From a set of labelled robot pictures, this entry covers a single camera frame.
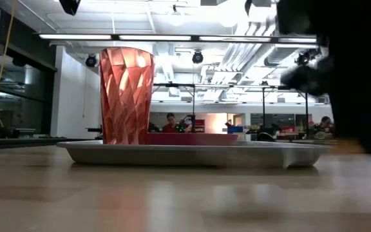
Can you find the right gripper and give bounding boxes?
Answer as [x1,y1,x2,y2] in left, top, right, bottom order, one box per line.
[280,35,371,155]

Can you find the red faceted plastic cup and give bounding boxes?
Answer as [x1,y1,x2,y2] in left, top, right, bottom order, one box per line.
[99,46,156,145]

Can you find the pink plastic plate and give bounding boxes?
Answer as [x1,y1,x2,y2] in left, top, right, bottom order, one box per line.
[146,133,239,146]

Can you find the grey plastic tray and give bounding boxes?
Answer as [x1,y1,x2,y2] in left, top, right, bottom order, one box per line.
[55,140,333,169]

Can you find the person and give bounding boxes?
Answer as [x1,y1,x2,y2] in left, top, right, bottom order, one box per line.
[314,115,334,136]
[162,112,193,133]

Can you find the black round ceiling lamp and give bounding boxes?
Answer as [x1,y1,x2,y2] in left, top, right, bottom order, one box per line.
[85,54,98,68]
[191,50,204,64]

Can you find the black metal rig frame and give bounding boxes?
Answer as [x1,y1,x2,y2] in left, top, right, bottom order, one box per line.
[39,34,317,44]

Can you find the black background rig frame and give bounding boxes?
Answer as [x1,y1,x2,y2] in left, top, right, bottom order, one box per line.
[152,82,310,139]

